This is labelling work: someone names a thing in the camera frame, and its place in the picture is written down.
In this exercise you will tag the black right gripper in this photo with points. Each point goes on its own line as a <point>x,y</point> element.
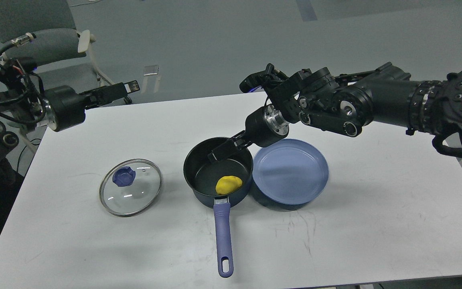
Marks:
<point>263,127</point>

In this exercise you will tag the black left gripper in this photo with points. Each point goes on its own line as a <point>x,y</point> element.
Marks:
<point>68,107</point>

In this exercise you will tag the yellow potato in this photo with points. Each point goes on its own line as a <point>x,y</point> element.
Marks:
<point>228,184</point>

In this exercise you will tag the glass pot lid purple knob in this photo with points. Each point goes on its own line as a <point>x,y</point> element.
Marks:
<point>131,187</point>

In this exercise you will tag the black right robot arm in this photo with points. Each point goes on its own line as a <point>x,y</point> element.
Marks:
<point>346,103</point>

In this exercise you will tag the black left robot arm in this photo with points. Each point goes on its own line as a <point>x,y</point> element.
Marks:
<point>27,104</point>

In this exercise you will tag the blue plate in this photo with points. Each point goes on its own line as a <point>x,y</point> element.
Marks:
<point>290,172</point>

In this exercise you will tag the grey office chair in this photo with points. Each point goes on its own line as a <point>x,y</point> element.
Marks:
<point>22,16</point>

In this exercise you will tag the blue saucepan purple handle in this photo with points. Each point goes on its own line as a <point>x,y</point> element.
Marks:
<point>202,176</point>

